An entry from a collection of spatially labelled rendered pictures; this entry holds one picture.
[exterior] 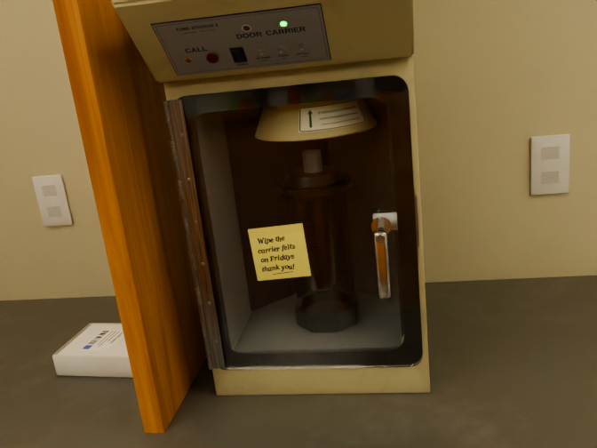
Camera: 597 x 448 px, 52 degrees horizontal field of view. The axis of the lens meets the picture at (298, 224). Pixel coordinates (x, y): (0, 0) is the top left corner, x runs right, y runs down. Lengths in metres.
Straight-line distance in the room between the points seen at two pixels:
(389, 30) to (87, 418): 0.69
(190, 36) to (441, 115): 0.62
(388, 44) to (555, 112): 0.59
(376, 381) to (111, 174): 0.47
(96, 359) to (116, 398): 0.09
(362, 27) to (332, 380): 0.50
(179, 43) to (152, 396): 0.47
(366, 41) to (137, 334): 0.47
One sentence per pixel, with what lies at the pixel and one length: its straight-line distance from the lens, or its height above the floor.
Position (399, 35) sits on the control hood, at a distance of 0.73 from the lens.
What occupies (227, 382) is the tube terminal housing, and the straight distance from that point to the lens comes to 0.96.
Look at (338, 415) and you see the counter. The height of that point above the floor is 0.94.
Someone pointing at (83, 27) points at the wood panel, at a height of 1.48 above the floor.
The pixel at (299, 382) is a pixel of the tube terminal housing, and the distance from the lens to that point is 0.93.
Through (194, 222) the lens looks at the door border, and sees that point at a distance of 0.85.
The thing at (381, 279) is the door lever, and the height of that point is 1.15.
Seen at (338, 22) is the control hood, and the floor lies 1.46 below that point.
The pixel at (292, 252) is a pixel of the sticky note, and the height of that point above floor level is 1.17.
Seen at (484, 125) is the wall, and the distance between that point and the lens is 1.24.
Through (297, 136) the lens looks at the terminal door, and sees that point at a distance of 0.79.
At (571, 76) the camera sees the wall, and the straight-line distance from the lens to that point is 1.26.
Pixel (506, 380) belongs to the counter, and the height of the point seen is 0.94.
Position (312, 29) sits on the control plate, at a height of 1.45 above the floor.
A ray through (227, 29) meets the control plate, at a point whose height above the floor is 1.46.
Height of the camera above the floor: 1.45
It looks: 17 degrees down
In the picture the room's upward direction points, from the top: 6 degrees counter-clockwise
